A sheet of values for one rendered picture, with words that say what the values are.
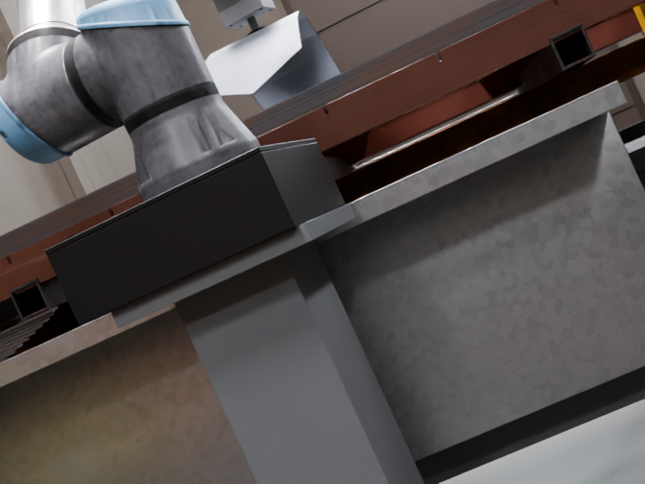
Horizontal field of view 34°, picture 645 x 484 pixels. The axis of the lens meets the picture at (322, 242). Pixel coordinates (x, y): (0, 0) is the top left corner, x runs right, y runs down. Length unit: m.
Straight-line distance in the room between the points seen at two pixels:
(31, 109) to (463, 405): 0.72
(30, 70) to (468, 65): 0.62
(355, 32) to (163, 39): 8.59
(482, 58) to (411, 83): 0.11
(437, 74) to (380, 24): 8.20
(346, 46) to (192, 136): 8.62
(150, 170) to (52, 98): 0.15
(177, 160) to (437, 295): 0.50
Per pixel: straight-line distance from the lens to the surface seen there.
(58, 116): 1.26
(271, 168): 1.08
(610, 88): 1.35
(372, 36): 9.74
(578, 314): 1.52
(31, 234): 1.72
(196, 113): 1.19
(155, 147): 1.19
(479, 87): 2.24
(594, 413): 1.66
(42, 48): 1.30
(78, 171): 7.01
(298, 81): 2.18
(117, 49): 1.21
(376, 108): 1.54
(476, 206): 1.50
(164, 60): 1.20
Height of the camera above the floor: 0.68
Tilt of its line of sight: 1 degrees down
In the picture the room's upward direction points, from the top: 25 degrees counter-clockwise
